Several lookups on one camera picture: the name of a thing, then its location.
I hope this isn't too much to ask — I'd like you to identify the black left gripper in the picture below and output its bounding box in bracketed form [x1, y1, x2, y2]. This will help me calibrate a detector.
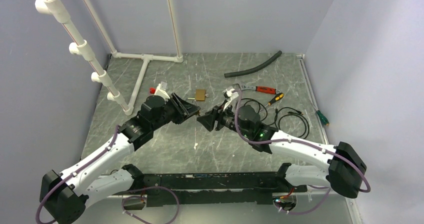
[151, 92, 200, 131]

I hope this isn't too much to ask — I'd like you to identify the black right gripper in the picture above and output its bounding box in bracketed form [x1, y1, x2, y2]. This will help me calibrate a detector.
[197, 99, 252, 139]

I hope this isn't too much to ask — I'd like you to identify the large brass padlock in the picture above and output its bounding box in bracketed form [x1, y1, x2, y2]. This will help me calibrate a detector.
[187, 89, 207, 102]

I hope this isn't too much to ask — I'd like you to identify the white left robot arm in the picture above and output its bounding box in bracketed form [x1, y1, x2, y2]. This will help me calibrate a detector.
[35, 93, 201, 224]

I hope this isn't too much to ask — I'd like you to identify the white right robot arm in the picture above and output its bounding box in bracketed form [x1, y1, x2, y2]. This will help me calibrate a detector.
[196, 105, 371, 199]

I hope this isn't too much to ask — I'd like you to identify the yellow black screwdriver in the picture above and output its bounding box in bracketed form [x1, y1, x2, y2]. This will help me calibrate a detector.
[265, 92, 285, 108]

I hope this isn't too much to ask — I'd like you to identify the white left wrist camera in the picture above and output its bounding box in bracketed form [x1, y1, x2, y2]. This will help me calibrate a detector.
[149, 81, 170, 101]

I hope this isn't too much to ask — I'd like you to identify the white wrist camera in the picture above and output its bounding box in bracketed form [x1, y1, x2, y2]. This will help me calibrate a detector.
[222, 86, 242, 111]
[149, 81, 170, 101]

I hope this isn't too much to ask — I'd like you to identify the red handled adjustable wrench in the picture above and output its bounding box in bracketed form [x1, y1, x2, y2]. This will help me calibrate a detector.
[236, 83, 281, 95]

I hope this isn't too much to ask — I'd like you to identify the black cable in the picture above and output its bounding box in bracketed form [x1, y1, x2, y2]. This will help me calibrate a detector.
[240, 97, 311, 140]

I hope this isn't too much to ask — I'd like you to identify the black corrugated hose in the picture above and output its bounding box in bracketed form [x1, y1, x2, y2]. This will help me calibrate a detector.
[223, 50, 283, 79]

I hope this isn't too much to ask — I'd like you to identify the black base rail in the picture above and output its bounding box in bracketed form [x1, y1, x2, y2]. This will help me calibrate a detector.
[112, 162, 309, 207]

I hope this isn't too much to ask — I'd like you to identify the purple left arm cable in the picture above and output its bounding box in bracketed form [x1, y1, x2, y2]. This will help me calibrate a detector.
[35, 124, 181, 224]

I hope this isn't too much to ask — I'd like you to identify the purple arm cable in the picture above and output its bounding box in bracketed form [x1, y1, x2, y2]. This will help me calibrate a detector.
[35, 124, 181, 224]
[233, 89, 372, 216]

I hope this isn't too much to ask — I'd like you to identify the green handled screwdriver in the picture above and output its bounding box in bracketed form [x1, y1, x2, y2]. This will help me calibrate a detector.
[311, 102, 330, 126]

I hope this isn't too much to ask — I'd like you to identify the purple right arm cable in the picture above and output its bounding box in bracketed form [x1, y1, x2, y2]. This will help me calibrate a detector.
[233, 89, 372, 216]

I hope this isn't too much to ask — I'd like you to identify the white pvc pipe frame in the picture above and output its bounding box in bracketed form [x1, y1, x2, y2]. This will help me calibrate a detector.
[33, 0, 185, 117]

